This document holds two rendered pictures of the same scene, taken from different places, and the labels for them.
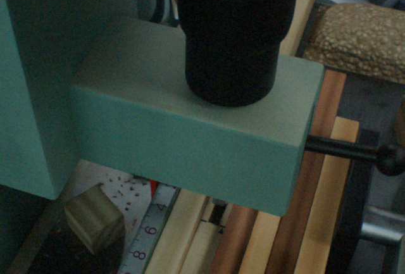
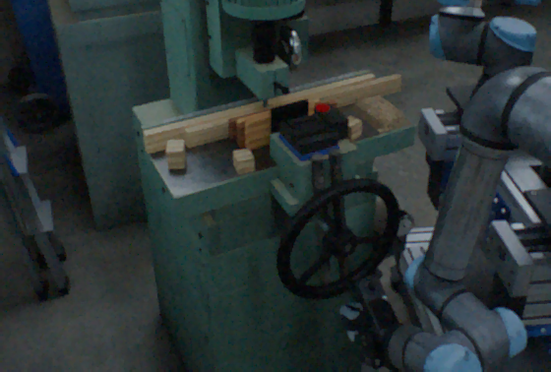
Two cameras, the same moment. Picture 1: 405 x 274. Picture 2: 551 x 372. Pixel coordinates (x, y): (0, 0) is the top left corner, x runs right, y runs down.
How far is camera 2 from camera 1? 118 cm
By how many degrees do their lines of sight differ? 39
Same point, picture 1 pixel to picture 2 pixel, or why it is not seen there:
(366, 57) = (363, 110)
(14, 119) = (218, 48)
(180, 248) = (245, 108)
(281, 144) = (258, 71)
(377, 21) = (375, 100)
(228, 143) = (252, 70)
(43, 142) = (221, 57)
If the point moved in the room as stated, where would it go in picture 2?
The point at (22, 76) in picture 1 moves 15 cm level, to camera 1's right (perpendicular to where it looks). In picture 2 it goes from (219, 36) to (265, 56)
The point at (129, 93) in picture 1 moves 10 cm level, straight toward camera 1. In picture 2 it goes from (243, 54) to (214, 70)
